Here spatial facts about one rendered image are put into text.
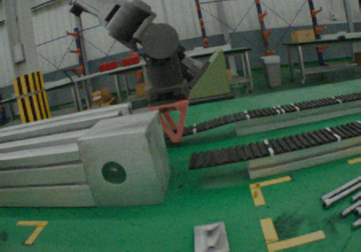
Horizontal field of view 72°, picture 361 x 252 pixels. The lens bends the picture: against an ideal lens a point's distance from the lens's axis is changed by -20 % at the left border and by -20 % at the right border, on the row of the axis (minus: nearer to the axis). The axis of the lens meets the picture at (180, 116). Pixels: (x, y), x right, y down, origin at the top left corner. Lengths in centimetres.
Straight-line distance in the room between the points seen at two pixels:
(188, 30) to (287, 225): 789
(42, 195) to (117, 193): 12
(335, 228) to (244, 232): 9
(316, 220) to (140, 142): 21
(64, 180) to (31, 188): 7
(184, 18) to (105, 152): 784
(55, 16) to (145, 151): 893
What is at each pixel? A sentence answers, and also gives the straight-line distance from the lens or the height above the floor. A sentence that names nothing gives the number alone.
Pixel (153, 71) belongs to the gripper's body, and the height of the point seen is 92.
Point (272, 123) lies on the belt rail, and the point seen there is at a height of 79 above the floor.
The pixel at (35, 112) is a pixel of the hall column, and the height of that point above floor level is 60.
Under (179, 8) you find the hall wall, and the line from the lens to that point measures 816.
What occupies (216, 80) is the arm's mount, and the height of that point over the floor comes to 83.
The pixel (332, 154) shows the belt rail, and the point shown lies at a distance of 41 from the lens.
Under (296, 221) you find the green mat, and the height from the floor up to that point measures 78.
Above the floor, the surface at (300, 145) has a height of 81.
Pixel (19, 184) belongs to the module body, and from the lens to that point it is 45.
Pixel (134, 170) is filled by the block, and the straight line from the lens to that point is 35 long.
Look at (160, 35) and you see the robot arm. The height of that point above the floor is 98.
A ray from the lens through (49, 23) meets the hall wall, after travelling 930.
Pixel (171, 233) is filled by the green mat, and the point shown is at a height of 78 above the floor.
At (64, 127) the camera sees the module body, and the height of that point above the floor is 86.
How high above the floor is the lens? 95
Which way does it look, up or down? 13 degrees down
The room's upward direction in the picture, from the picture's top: 11 degrees counter-clockwise
